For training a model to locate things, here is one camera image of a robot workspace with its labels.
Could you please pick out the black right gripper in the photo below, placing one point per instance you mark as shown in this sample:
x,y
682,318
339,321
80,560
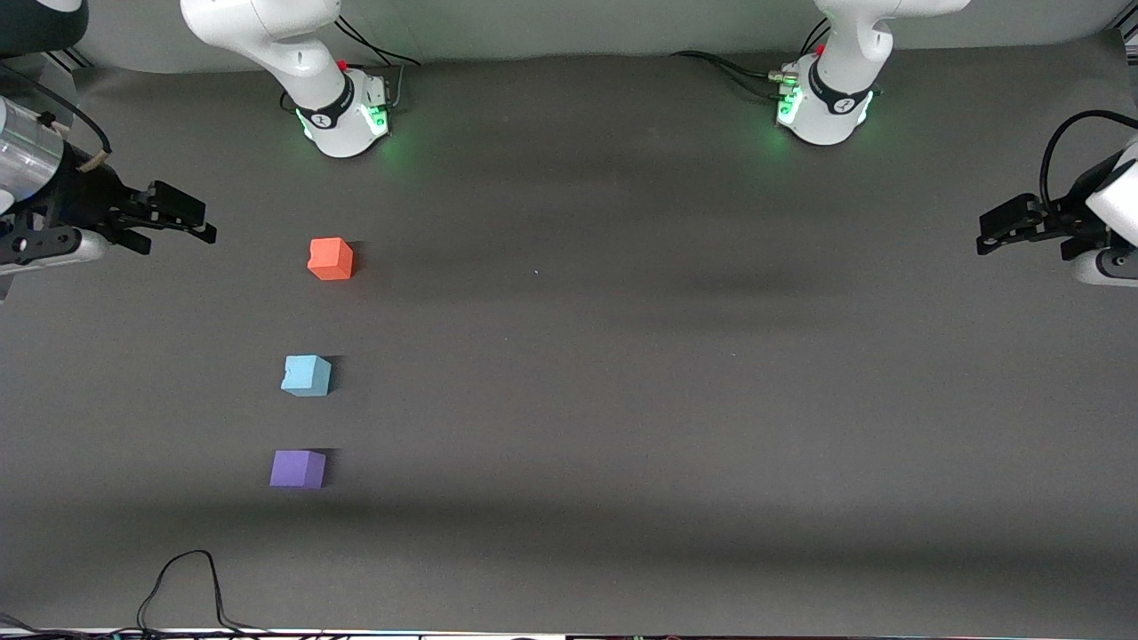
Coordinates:
x,y
82,204

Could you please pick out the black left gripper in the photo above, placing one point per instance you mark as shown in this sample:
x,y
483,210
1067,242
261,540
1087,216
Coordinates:
x,y
1072,211

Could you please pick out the light blue foam block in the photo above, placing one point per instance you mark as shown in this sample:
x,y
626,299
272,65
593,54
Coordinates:
x,y
307,376

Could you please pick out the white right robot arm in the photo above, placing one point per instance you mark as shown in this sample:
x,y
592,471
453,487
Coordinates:
x,y
302,53

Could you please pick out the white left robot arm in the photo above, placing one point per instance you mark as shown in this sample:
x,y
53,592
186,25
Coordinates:
x,y
836,89

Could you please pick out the orange foam block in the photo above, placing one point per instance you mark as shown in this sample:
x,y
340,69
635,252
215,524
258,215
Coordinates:
x,y
330,260

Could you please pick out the purple foam block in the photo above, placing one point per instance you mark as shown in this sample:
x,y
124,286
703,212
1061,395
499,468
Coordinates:
x,y
298,469

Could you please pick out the dark grey table mat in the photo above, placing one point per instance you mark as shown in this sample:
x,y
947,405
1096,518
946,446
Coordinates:
x,y
711,400

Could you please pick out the aluminium frame rail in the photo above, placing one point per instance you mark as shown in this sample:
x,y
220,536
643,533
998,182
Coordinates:
x,y
71,60
1131,36

